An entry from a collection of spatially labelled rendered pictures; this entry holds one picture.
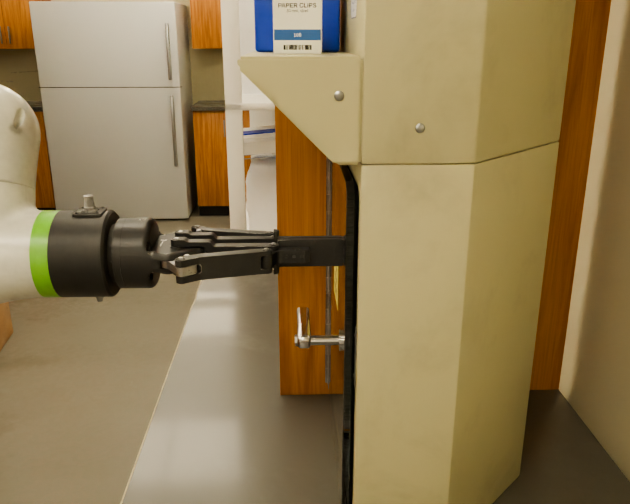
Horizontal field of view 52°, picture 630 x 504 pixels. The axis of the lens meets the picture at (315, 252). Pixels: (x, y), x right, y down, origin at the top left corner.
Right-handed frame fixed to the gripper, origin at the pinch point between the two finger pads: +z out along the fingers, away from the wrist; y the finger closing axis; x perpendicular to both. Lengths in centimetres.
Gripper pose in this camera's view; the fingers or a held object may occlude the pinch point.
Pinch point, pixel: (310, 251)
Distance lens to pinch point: 69.1
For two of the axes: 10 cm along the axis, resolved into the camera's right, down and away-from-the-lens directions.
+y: -0.4, -3.2, 9.5
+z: 10.0, -0.1, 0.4
